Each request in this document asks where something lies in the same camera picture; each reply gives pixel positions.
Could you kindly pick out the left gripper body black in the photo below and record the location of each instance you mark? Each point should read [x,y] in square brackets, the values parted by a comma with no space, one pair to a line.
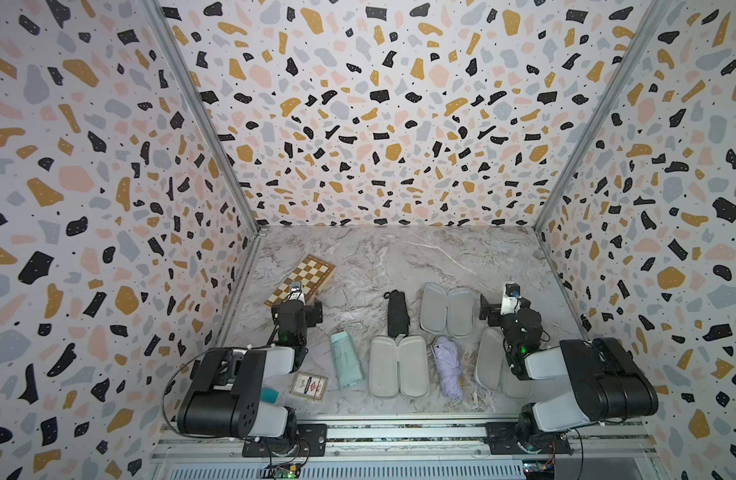
[299,307]

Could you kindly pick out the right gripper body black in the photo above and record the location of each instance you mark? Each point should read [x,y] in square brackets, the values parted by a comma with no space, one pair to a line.
[496,314]

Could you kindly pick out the mint green zippered sleeve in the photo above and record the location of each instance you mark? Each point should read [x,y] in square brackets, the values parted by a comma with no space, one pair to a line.
[398,367]

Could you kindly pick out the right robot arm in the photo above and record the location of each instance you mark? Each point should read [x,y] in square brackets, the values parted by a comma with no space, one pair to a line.
[605,383]

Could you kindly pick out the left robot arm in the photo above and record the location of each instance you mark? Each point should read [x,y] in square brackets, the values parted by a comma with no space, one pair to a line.
[224,399]

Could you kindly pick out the lilac folded umbrella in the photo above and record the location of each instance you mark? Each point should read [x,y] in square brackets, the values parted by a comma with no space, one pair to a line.
[448,367]

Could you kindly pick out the black folded umbrella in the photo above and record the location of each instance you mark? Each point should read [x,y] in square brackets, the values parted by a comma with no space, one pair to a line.
[398,319]

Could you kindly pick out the wooden chessboard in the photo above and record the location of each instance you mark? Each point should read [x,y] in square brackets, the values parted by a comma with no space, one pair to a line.
[311,273]

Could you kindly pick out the grey open sleeve right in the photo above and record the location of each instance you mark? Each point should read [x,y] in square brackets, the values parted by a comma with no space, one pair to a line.
[492,370]

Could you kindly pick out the small teal block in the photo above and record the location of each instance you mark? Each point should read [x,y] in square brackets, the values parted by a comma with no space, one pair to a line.
[269,395]

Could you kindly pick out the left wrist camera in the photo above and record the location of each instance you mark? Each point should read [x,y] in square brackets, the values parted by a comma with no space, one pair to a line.
[296,291]

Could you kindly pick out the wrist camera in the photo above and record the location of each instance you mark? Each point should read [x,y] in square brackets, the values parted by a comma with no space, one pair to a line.
[296,291]
[510,298]

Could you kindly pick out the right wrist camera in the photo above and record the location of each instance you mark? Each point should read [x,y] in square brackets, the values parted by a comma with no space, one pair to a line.
[510,298]

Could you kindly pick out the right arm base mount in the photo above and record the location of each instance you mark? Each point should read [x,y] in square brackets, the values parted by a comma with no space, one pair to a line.
[510,438]

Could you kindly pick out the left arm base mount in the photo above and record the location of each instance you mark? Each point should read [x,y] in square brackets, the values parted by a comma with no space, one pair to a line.
[303,440]

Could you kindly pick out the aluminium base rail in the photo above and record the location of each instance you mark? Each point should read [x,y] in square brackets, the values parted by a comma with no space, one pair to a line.
[473,446]

